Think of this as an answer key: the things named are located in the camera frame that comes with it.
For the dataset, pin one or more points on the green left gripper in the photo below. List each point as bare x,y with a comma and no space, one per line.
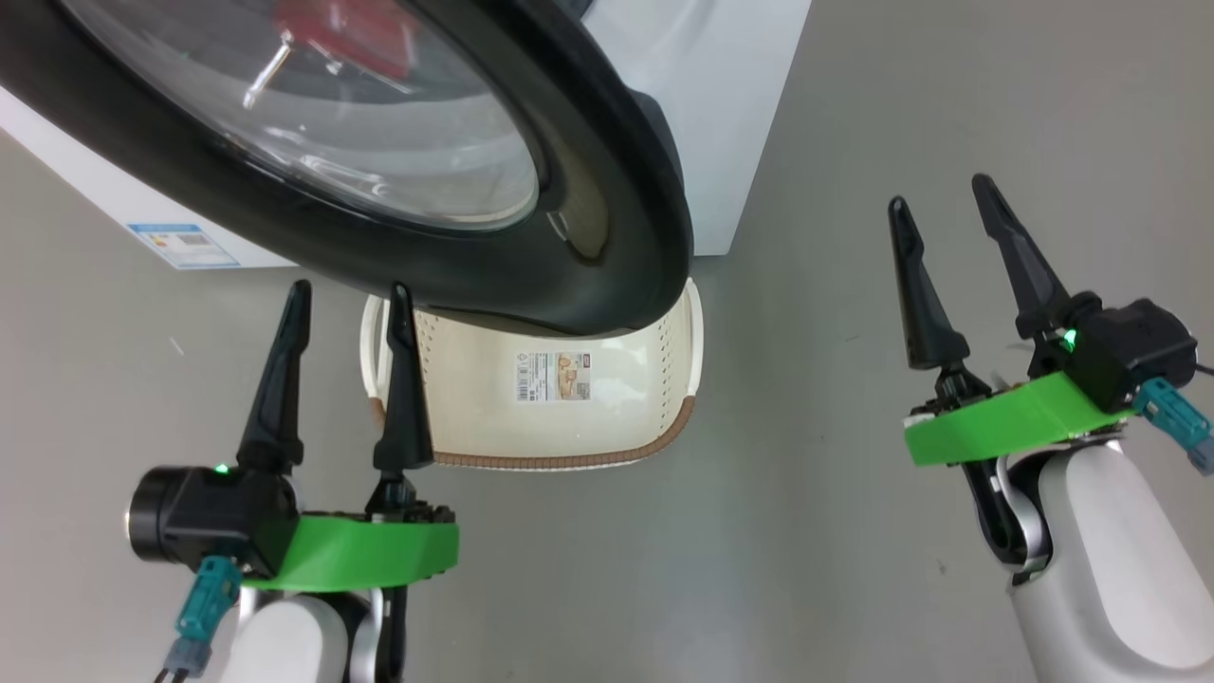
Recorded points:
360,555

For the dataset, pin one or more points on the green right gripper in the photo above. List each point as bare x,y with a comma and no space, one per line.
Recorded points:
1005,422

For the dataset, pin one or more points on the black round glass door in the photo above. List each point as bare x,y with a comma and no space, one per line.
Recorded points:
607,161

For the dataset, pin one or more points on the red basketball jersey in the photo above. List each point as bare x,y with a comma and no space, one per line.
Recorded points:
351,33

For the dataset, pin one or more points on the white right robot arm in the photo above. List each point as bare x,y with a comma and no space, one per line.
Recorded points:
1110,569

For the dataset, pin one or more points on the cream perforated laundry basket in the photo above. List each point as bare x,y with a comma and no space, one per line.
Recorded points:
474,417

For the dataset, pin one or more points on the paper basket label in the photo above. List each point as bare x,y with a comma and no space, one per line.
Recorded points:
555,377

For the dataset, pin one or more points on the white front-load washing machine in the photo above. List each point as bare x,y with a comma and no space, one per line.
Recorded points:
721,114

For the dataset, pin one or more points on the blue energy label sticker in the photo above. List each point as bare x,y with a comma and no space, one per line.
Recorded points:
185,245

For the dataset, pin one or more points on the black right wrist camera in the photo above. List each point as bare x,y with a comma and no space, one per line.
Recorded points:
1133,351

